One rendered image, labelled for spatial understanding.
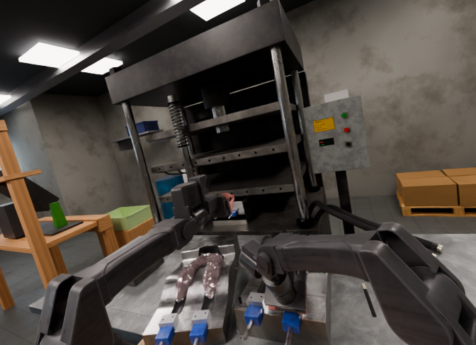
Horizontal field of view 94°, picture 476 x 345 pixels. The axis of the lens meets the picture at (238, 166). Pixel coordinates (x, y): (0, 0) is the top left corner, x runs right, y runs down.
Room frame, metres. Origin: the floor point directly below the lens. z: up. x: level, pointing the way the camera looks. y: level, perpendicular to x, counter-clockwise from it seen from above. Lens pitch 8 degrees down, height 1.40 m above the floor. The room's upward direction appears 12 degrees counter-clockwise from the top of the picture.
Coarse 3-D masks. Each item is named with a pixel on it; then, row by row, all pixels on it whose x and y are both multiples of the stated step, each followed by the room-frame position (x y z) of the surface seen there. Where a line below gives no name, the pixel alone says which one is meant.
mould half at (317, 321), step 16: (320, 272) 0.69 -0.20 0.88; (256, 288) 0.67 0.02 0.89; (320, 288) 0.62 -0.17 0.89; (240, 304) 0.62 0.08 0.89; (320, 304) 0.55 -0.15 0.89; (240, 320) 0.60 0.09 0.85; (272, 320) 0.56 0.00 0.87; (304, 320) 0.52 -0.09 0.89; (320, 320) 0.50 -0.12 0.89; (256, 336) 0.58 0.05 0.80; (272, 336) 0.56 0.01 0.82; (304, 336) 0.52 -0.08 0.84; (320, 336) 0.50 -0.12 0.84
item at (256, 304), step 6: (252, 294) 0.61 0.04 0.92; (258, 294) 0.61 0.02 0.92; (264, 294) 0.60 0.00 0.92; (246, 300) 0.59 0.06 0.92; (252, 300) 0.59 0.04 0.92; (258, 300) 0.58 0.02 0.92; (252, 306) 0.58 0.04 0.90; (258, 306) 0.58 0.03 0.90; (264, 306) 0.58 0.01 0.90; (246, 312) 0.56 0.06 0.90; (252, 312) 0.56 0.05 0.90; (258, 312) 0.56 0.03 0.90; (246, 318) 0.55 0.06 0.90; (252, 318) 0.54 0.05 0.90; (258, 318) 0.54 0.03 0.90; (252, 324) 0.53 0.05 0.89; (258, 324) 0.54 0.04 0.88; (246, 330) 0.52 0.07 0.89; (246, 336) 0.50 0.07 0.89
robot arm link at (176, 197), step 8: (184, 184) 0.58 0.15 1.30; (192, 184) 0.56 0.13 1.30; (176, 192) 0.54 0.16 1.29; (184, 192) 0.55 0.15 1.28; (192, 192) 0.56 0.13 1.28; (176, 200) 0.55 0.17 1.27; (184, 200) 0.54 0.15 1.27; (192, 200) 0.56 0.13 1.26; (200, 200) 0.58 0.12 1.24; (176, 208) 0.55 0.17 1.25; (184, 208) 0.54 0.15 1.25; (176, 216) 0.55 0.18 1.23; (184, 216) 0.54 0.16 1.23; (192, 224) 0.51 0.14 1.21; (184, 232) 0.49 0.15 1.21; (192, 232) 0.51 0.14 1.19
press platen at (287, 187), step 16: (208, 176) 2.26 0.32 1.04; (224, 176) 2.06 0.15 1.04; (240, 176) 1.89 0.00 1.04; (256, 176) 1.74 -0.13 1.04; (272, 176) 1.62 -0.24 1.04; (288, 176) 1.51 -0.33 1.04; (208, 192) 1.56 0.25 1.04; (224, 192) 1.51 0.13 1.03; (240, 192) 1.46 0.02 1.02; (256, 192) 1.41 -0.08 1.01; (272, 192) 1.37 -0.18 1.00
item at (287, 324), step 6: (288, 312) 0.53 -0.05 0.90; (294, 312) 0.53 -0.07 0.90; (288, 318) 0.52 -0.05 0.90; (294, 318) 0.51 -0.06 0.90; (300, 318) 0.52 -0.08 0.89; (288, 324) 0.50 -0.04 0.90; (294, 324) 0.50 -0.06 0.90; (300, 324) 0.51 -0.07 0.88; (288, 330) 0.49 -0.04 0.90; (294, 330) 0.50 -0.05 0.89; (288, 336) 0.47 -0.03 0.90; (288, 342) 0.46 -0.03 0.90
